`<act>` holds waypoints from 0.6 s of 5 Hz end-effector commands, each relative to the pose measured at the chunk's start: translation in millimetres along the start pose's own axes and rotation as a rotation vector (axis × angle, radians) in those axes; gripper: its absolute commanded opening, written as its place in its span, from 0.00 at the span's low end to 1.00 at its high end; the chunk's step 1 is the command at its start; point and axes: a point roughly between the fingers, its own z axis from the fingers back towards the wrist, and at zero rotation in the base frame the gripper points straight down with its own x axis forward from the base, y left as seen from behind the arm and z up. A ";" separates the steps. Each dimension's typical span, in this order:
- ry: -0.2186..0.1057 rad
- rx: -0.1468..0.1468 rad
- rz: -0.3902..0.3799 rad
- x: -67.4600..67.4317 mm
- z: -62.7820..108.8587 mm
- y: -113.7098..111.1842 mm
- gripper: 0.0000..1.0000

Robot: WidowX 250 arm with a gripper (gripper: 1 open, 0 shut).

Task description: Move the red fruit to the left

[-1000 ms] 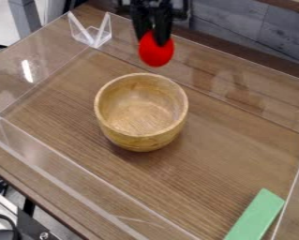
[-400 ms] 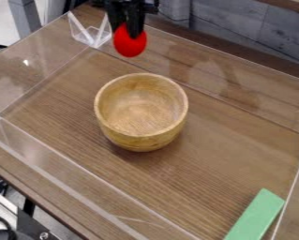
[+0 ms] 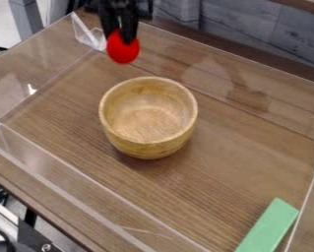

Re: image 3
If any grey post top left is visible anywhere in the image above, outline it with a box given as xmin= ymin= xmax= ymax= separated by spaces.
xmin=9 ymin=0 xmax=43 ymax=40

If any clear acrylic corner bracket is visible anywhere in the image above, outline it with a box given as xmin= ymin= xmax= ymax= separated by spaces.
xmin=71 ymin=12 xmax=108 ymax=51

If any black cable bottom left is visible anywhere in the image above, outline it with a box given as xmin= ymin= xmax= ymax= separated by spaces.
xmin=0 ymin=226 xmax=19 ymax=252

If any clear acrylic enclosure wall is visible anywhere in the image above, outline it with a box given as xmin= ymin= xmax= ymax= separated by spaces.
xmin=0 ymin=19 xmax=314 ymax=252

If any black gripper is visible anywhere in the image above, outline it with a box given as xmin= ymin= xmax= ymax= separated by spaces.
xmin=79 ymin=0 xmax=154 ymax=44

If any green rectangular block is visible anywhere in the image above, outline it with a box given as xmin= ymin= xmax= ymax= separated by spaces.
xmin=235 ymin=198 xmax=300 ymax=252

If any red plush fruit green top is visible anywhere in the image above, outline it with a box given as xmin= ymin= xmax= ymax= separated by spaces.
xmin=108 ymin=30 xmax=141 ymax=64

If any black device bottom left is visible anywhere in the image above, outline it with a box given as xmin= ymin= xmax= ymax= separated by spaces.
xmin=0 ymin=222 xmax=65 ymax=252

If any wooden bowl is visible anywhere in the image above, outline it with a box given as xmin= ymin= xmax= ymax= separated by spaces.
xmin=100 ymin=77 xmax=198 ymax=159

